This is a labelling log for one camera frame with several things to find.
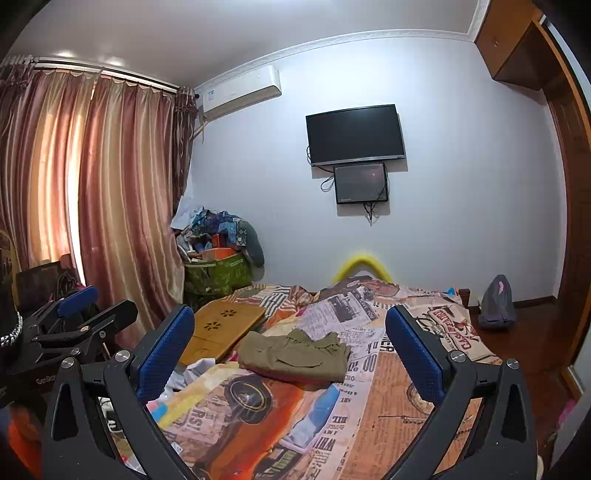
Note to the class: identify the black wall television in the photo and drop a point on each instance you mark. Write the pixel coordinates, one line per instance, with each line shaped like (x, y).
(363, 134)

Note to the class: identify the pile of clothes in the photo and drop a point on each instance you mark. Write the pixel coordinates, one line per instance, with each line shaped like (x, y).
(198, 229)

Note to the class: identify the olive green pants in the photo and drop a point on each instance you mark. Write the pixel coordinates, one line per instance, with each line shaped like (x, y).
(296, 353)

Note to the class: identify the yellow foam tube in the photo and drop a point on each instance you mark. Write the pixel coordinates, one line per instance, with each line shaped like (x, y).
(363, 261)

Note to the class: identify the grey backpack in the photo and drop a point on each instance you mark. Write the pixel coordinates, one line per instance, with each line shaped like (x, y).
(497, 310)

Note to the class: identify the newspaper print bedspread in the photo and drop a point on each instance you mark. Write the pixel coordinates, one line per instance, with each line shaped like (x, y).
(228, 422)

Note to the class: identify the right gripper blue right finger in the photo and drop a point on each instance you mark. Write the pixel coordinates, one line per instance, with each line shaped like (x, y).
(502, 441)

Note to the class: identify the white air conditioner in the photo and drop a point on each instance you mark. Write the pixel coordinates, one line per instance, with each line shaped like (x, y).
(240, 92)

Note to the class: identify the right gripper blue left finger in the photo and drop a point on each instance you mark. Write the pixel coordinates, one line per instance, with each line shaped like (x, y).
(77, 443)

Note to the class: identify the wooden lap desk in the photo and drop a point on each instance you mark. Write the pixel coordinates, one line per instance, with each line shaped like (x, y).
(218, 326)

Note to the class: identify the orange sleeve left forearm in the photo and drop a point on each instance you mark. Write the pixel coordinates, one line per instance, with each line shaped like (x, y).
(24, 433)

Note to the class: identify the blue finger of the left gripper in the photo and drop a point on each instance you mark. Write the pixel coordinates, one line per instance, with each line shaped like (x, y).
(64, 314)
(95, 339)

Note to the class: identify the pink striped curtain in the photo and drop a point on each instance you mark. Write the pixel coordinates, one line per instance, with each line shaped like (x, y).
(94, 167)

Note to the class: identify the small black wall monitor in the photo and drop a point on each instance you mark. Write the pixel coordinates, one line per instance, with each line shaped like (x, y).
(365, 183)

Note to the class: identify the pink folded garment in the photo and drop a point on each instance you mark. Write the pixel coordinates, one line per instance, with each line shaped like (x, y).
(292, 378)

